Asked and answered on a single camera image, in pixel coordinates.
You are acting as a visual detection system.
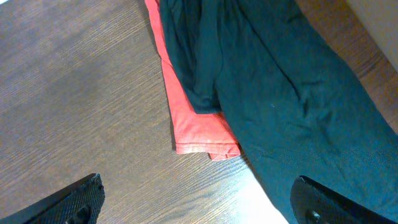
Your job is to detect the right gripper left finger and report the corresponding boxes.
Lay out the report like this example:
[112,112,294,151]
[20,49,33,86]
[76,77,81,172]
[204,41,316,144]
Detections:
[1,173,105,224]

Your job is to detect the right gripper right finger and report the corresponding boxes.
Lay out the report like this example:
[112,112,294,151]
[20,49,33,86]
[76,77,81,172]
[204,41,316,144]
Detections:
[290,175,397,224]

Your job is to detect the black garment in pile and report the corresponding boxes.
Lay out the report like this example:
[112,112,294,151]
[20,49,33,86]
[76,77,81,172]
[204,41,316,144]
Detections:
[160,0,397,223]

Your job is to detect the red garment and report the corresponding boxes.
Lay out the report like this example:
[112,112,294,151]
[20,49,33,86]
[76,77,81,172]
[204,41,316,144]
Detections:
[145,0,241,161]

